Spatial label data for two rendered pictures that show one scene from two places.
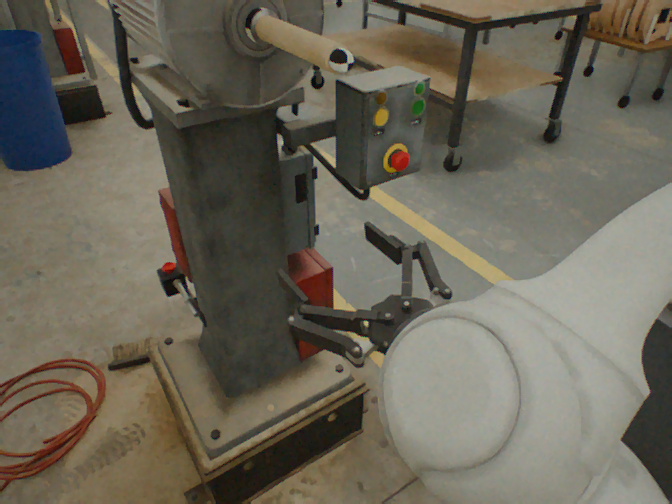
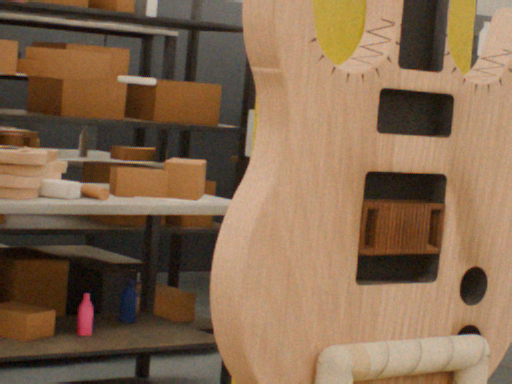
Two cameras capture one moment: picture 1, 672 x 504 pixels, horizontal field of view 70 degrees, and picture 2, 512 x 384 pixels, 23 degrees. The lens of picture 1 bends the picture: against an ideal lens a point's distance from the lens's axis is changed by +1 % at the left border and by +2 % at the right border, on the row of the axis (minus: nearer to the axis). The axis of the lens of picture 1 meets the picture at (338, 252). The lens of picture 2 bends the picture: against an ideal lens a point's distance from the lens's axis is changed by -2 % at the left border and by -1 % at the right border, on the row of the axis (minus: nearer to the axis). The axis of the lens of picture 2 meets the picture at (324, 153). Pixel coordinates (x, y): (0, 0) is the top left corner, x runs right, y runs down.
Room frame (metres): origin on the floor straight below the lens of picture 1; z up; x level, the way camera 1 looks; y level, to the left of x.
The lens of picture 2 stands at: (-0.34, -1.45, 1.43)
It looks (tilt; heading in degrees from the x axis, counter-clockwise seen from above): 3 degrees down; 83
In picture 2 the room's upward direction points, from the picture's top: 5 degrees clockwise
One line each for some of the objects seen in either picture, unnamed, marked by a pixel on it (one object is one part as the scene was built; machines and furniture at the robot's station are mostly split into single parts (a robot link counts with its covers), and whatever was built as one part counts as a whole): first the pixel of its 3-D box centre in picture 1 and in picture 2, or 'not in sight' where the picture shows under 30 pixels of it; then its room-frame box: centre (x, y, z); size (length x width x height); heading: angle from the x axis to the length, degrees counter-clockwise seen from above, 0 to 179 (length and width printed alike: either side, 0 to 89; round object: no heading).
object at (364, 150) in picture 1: (351, 133); not in sight; (0.97, -0.03, 0.99); 0.24 x 0.21 x 0.26; 33
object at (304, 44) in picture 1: (298, 42); not in sight; (0.64, 0.05, 1.25); 0.18 x 0.03 x 0.03; 33
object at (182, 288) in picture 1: (183, 297); not in sight; (1.03, 0.45, 0.46); 0.25 x 0.07 x 0.08; 33
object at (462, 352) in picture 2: not in sight; (407, 357); (-0.10, -0.34, 1.20); 0.20 x 0.03 x 0.03; 32
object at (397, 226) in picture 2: not in sight; (392, 226); (-0.12, -0.32, 1.31); 0.10 x 0.03 x 0.05; 32
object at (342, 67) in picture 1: (342, 61); not in sight; (0.56, -0.01, 1.25); 0.02 x 0.02 x 0.02; 33
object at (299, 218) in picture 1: (281, 143); not in sight; (1.04, 0.13, 0.93); 0.15 x 0.10 x 0.55; 33
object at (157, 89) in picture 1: (206, 77); not in sight; (0.96, 0.26, 1.11); 0.36 x 0.24 x 0.04; 33
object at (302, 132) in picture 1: (327, 126); not in sight; (0.94, 0.02, 1.02); 0.19 x 0.04 x 0.04; 123
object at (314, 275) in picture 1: (295, 284); not in sight; (1.05, 0.12, 0.49); 0.25 x 0.12 x 0.37; 33
